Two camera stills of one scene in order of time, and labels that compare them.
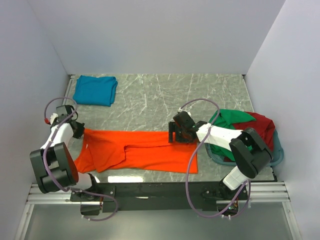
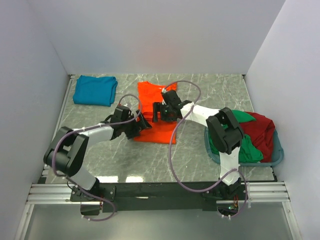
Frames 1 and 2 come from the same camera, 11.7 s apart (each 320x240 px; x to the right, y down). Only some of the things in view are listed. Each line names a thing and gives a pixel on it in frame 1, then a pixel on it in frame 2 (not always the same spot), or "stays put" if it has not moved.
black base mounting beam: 150,197 stays put
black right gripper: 174,127 -> 158,107
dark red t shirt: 264,126 stays put
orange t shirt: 137,150 -> 160,132
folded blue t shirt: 96,91 stays put
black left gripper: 80,131 -> 141,124
